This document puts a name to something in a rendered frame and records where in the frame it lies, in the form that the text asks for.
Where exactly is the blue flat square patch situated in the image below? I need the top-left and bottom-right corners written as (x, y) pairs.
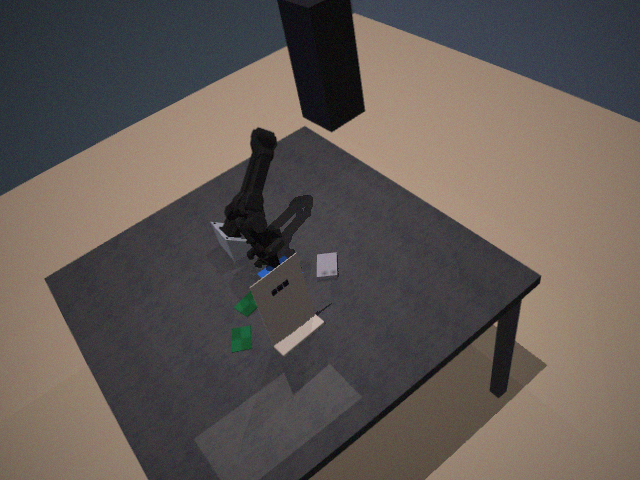
top-left (257, 255), bottom-right (288, 278)

